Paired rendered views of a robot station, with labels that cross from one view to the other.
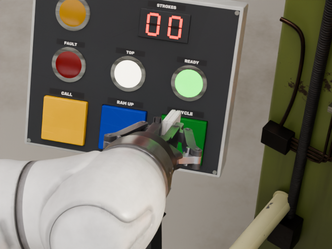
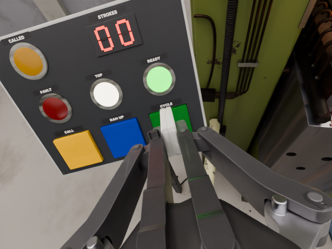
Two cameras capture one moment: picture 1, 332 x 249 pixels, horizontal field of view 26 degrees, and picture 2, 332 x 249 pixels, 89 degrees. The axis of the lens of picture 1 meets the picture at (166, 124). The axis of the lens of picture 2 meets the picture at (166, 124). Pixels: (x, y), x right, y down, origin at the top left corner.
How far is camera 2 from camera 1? 83 cm
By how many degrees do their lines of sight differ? 10
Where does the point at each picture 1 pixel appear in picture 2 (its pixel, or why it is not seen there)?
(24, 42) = not seen: hidden behind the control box
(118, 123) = (119, 136)
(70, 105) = (76, 139)
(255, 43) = not seen: hidden behind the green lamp
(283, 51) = (199, 41)
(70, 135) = (89, 158)
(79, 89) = (76, 123)
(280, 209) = (217, 127)
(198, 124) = (180, 109)
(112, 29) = (72, 62)
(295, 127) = (215, 85)
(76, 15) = (33, 62)
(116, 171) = not seen: outside the picture
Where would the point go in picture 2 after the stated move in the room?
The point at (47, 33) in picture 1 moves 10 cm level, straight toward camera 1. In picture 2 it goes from (21, 91) to (27, 126)
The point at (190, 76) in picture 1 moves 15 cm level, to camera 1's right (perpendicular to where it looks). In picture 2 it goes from (158, 73) to (232, 39)
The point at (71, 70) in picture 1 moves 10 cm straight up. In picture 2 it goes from (60, 112) to (9, 68)
